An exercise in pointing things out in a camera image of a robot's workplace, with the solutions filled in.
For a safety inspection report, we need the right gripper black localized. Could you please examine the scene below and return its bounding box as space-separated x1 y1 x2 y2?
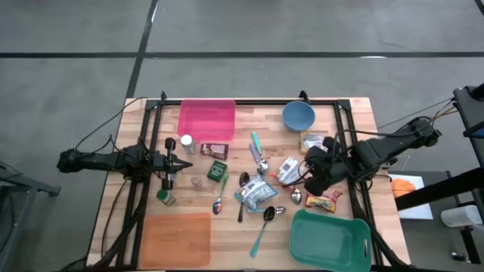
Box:
304 136 358 196

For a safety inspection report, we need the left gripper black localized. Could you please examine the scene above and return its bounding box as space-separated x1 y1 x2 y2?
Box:
153 138 194 191

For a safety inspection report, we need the white-lid seasoning jar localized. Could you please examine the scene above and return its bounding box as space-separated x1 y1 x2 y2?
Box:
180 134 197 155

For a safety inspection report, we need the white noodle packet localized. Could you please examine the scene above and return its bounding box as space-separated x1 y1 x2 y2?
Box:
270 156 309 187

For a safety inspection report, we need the clear snack bag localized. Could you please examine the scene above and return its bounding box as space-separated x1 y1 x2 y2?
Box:
299 131 326 154

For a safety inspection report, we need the brown snack packet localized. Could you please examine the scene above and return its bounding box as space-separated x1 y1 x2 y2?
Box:
200 142 230 161

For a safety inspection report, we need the small green box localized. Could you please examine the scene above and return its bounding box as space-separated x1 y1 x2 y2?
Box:
206 159 228 183

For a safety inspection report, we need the green-lid spice jar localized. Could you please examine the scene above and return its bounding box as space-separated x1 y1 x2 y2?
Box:
156 189 177 207

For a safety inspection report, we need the iridescent rainbow spoon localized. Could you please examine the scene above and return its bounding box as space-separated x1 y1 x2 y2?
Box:
212 173 230 216

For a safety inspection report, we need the all-black spoon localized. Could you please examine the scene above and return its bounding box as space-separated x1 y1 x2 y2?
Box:
237 172 251 224

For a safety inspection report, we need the black spoon teal handle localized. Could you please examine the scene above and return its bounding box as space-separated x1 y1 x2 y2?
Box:
249 206 276 259

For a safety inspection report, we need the blue ramen packet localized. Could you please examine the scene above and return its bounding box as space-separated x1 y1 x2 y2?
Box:
233 175 280 213

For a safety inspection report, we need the plain silver spoon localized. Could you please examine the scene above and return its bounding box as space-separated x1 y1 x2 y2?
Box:
290 184 303 206

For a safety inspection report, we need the pink plastic bin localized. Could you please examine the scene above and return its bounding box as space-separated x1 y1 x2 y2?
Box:
176 98 237 142

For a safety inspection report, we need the blue bowl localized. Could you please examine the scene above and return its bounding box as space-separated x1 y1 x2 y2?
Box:
281 100 316 133

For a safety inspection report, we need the green plastic basket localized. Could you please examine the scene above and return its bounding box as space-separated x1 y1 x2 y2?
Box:
289 209 373 272

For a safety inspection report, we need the orange cloth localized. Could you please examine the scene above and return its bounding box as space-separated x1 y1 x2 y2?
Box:
390 178 417 199

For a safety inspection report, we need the white paper sheet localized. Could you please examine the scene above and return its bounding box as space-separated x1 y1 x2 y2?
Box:
388 173 434 221

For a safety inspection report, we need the black equipment stand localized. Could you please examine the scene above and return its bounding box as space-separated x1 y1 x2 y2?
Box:
395 83 484 265

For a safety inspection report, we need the white plastic container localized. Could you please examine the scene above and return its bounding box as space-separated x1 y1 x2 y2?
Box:
440 205 484 228

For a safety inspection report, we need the silver spoon light-blue handle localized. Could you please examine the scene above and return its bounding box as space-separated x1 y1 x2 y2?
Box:
245 206 287 216

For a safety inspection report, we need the teal-handled silver spoon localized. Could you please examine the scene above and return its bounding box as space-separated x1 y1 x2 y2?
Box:
251 131 270 171

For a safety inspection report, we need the purple-handled silver spoon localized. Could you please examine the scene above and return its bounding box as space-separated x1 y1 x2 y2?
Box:
248 142 268 175

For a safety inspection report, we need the black aluminium table frame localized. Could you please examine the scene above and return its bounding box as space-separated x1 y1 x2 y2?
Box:
87 90 412 272

